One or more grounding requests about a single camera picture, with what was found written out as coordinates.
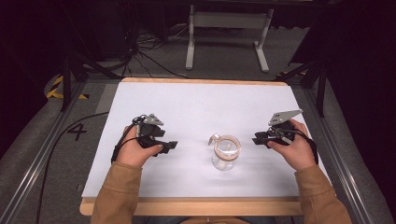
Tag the black tripod stand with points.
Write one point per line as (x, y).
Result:
(311, 77)
(74, 71)

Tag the person's left hand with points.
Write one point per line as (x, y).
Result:
(137, 150)

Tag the white paper sheet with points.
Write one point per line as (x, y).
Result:
(199, 133)

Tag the person's right hand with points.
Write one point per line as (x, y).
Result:
(295, 149)

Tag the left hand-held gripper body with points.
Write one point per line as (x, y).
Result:
(148, 130)

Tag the clear glass jar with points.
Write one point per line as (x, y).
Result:
(225, 151)

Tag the yellow black hazard tape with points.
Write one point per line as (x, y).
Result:
(60, 88)

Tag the white metal stand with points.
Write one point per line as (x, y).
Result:
(229, 34)

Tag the aluminium floor rail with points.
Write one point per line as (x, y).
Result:
(40, 149)
(336, 149)

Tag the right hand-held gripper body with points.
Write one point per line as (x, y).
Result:
(282, 126)

